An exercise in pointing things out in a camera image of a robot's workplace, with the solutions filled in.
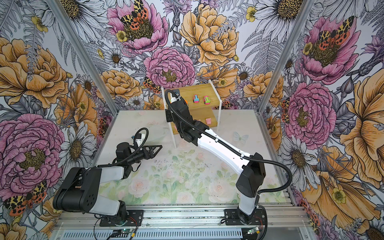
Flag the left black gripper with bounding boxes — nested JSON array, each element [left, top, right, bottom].
[[127, 145, 163, 164]]

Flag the pink toy car blue windows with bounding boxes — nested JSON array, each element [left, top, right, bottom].
[[193, 95, 200, 103]]

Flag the pink green toy truck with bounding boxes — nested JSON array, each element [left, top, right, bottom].
[[204, 96, 211, 105]]

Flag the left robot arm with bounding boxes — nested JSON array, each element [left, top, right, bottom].
[[53, 143, 163, 224]]

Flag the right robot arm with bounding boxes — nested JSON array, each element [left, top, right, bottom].
[[166, 97, 266, 225]]

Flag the green circuit board left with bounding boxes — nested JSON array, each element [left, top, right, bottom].
[[112, 229, 137, 238]]

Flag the green circuit board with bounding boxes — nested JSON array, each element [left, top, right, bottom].
[[112, 229, 137, 238], [247, 227, 261, 235]]

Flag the green circuit board right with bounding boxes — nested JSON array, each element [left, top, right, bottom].
[[247, 227, 261, 235]]

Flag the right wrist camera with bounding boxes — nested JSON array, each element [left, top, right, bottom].
[[170, 89, 181, 103]]

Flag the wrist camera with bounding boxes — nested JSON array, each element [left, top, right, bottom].
[[170, 89, 181, 103], [133, 134, 146, 148]]

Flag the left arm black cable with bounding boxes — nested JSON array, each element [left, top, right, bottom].
[[71, 127, 150, 187]]

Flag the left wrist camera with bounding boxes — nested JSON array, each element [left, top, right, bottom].
[[133, 134, 146, 148]]

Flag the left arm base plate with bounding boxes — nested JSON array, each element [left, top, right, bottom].
[[100, 210, 144, 227]]

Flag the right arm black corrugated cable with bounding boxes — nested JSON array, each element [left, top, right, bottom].
[[164, 89, 293, 195]]

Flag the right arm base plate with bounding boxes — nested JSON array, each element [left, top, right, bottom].
[[222, 206, 268, 226]]

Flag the aluminium front rail frame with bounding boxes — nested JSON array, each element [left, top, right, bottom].
[[51, 204, 316, 240]]

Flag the left aluminium corner post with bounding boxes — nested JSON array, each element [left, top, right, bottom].
[[47, 1, 119, 117]]

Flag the aluminium corner post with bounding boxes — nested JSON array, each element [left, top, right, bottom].
[[257, 0, 316, 115], [47, 1, 119, 117]]

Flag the right aluminium corner post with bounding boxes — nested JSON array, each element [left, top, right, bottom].
[[257, 0, 316, 115]]

